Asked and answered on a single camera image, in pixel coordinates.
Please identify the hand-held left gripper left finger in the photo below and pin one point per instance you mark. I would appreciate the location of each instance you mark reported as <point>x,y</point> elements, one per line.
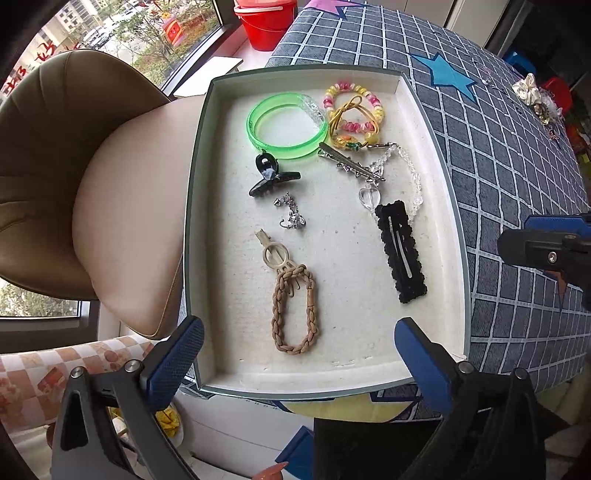
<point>178,364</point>

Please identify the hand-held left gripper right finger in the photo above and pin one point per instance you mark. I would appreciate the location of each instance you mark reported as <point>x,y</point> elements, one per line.
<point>425,364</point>

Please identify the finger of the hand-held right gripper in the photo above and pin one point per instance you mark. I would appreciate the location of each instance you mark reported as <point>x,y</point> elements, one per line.
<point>531,249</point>
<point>558,221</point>

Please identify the white shallow cardboard box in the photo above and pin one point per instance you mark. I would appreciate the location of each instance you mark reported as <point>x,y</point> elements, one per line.
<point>341,323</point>

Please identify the black scalloped snap hair clip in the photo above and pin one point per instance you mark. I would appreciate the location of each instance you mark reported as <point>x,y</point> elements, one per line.
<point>392,217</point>

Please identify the beige plastic hair clip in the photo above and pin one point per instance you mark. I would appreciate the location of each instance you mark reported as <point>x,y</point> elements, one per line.
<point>277,261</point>

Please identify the silver charm earring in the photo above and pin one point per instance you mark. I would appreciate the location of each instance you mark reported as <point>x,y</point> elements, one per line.
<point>292,217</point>

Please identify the black claw hair clip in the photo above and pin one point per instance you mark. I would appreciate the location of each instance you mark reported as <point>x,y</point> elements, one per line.
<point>272,184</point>

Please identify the silver alligator hair clip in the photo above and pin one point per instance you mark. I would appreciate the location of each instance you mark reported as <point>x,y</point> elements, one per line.
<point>344,161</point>

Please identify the yellow object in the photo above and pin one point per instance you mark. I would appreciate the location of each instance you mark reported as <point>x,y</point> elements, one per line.
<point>171,420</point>

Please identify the grey checked star tablecloth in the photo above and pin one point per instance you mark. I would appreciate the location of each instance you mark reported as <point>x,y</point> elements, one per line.
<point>498,184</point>

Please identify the red plastic stool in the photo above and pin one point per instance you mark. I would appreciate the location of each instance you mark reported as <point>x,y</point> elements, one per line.
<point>561,90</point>

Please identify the white fabric flower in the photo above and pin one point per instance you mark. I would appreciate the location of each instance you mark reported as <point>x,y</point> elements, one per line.
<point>528,87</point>

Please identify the orange checked cushion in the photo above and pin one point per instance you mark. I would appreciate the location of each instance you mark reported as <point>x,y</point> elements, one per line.
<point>27,383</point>

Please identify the blue plastic stool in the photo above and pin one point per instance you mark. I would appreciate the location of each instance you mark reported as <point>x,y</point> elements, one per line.
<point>517,60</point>

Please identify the green translucent bangle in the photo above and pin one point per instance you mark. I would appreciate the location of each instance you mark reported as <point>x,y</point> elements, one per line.
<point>295,153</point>

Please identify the brown padded chair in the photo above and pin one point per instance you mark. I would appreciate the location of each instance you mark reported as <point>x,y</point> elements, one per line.
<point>46,161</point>

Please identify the red plastic bucket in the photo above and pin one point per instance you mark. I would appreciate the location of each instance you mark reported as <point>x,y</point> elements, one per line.
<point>265,27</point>

